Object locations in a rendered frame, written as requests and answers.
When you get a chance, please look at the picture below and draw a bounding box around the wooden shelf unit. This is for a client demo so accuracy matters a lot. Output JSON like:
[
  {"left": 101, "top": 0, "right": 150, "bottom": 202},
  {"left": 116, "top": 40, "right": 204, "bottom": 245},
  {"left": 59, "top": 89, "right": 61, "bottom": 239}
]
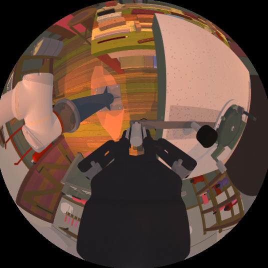
[{"left": 190, "top": 169, "right": 246, "bottom": 234}]

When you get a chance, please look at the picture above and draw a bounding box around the purple tool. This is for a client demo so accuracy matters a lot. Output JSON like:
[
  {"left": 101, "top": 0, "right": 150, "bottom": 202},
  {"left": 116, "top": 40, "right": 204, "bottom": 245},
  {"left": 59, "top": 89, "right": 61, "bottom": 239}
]
[{"left": 217, "top": 176, "right": 229, "bottom": 189}]

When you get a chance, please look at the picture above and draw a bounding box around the grey mitre gauge bar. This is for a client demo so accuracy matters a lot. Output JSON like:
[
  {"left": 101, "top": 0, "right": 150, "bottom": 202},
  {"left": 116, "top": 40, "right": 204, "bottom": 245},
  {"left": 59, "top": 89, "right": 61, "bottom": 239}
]
[{"left": 129, "top": 119, "right": 219, "bottom": 130}]

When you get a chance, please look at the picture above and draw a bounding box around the pale wood plank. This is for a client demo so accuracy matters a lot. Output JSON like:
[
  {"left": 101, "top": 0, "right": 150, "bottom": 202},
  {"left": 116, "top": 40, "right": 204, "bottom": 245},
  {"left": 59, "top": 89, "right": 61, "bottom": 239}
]
[{"left": 94, "top": 27, "right": 131, "bottom": 41}]

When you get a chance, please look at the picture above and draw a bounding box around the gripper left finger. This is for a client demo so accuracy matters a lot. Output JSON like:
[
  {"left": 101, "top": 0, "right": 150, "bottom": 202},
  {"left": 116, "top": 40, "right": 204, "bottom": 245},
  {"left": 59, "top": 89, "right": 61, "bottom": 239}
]
[{"left": 77, "top": 128, "right": 133, "bottom": 181}]

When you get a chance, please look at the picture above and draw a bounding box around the grey green hopper box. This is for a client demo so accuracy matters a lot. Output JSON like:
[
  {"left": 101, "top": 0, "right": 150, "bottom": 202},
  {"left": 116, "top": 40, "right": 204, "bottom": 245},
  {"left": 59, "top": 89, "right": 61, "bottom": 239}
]
[{"left": 60, "top": 152, "right": 93, "bottom": 197}]

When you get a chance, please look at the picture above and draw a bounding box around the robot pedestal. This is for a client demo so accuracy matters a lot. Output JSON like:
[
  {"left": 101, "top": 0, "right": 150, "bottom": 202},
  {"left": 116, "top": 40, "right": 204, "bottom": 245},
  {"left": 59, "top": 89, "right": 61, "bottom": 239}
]
[{"left": 53, "top": 84, "right": 123, "bottom": 135}]

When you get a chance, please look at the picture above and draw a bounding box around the round wooden stool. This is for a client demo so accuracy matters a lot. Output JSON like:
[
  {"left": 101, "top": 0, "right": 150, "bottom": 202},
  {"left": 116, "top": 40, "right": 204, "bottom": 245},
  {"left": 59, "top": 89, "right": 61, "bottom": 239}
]
[{"left": 67, "top": 7, "right": 98, "bottom": 46}]

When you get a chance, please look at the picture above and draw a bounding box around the red fire extinguisher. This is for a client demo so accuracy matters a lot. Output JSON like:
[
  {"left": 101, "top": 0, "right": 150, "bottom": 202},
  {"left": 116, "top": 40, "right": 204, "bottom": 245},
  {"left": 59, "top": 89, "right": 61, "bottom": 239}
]
[{"left": 30, "top": 143, "right": 54, "bottom": 164}]

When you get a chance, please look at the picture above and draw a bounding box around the beige speckled block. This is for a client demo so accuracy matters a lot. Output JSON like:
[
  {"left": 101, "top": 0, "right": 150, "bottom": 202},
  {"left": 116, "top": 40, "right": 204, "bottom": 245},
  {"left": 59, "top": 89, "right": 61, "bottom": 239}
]
[{"left": 96, "top": 11, "right": 123, "bottom": 23}]

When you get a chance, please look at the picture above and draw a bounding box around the wooden workbench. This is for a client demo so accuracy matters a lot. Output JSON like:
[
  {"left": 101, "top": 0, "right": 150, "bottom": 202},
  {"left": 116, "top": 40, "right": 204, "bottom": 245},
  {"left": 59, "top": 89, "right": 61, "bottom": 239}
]
[{"left": 89, "top": 1, "right": 233, "bottom": 75}]

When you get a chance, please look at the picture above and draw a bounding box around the orange wood block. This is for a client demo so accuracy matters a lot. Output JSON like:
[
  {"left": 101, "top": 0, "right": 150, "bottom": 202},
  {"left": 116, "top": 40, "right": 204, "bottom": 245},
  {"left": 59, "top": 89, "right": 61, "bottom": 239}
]
[{"left": 98, "top": 16, "right": 126, "bottom": 32}]

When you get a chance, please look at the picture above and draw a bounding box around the dark red plank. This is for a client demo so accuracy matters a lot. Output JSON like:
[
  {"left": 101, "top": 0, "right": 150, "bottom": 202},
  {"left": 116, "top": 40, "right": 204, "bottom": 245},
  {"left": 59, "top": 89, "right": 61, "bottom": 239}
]
[{"left": 131, "top": 8, "right": 155, "bottom": 16}]

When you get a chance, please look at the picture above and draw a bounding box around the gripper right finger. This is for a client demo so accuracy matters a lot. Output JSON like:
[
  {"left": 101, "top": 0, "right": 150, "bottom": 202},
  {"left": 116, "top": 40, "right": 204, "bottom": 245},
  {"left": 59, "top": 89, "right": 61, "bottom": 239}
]
[{"left": 143, "top": 126, "right": 198, "bottom": 181}]

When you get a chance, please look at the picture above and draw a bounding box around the pink speckled sander table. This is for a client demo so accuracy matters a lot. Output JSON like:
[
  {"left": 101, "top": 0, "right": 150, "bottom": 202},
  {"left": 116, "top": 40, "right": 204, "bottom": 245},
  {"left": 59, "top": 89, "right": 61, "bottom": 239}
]
[{"left": 152, "top": 12, "right": 251, "bottom": 175}]

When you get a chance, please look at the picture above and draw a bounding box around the green mitre gauge head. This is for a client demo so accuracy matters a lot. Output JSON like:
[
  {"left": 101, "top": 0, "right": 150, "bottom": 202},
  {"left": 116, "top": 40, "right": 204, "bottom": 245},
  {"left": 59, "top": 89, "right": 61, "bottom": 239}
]
[{"left": 210, "top": 99, "right": 248, "bottom": 162}]

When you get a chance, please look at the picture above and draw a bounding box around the black block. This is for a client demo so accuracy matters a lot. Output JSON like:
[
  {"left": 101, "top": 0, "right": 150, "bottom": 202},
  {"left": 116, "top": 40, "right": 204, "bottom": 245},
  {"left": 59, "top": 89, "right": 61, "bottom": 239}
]
[{"left": 97, "top": 8, "right": 116, "bottom": 17}]

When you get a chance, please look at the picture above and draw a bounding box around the grey drum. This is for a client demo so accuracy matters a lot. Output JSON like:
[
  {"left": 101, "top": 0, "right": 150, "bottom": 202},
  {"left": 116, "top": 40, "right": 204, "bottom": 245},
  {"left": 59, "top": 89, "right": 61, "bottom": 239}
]
[{"left": 31, "top": 37, "right": 64, "bottom": 58}]

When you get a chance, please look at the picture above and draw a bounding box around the brown wooden stand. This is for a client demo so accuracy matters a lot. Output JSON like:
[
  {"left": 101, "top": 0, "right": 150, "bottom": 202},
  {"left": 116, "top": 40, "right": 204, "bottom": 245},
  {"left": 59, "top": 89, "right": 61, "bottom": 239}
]
[{"left": 14, "top": 53, "right": 63, "bottom": 81}]

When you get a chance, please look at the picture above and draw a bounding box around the black expansion knob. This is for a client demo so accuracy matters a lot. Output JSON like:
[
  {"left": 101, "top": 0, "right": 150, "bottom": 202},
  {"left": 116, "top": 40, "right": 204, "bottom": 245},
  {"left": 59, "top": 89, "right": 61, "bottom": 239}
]
[{"left": 189, "top": 120, "right": 219, "bottom": 149}]

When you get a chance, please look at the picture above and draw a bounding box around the rack of pink-handled tools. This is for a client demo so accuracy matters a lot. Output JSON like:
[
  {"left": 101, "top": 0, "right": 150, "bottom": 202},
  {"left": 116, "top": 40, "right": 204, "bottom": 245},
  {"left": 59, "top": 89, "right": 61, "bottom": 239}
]
[{"left": 63, "top": 206, "right": 82, "bottom": 227}]

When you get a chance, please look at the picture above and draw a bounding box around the grey cylindrical push handle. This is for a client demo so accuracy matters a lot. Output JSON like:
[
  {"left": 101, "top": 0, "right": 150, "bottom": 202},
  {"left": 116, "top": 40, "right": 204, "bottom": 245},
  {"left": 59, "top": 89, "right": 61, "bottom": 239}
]
[{"left": 129, "top": 121, "right": 146, "bottom": 148}]

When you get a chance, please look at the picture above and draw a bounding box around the dark red pencil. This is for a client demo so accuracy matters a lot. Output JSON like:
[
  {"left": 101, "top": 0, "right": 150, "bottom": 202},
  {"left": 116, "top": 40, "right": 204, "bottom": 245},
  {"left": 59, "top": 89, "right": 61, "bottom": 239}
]
[{"left": 97, "top": 35, "right": 129, "bottom": 45}]

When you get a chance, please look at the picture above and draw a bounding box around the red tube frame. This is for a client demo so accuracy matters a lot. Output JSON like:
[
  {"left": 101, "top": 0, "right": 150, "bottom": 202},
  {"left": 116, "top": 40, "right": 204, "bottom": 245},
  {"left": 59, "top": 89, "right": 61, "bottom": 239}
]
[{"left": 4, "top": 125, "right": 33, "bottom": 166}]

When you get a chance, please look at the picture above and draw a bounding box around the beige cardboard box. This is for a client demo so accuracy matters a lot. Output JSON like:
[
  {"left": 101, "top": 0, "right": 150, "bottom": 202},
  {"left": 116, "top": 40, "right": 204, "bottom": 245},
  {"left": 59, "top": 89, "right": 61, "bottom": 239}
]
[{"left": 120, "top": 55, "right": 146, "bottom": 69}]

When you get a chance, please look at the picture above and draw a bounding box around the brown short stick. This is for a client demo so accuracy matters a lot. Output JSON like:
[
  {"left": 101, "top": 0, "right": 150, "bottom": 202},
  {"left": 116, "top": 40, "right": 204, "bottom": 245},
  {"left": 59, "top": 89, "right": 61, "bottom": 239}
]
[{"left": 137, "top": 36, "right": 155, "bottom": 44}]

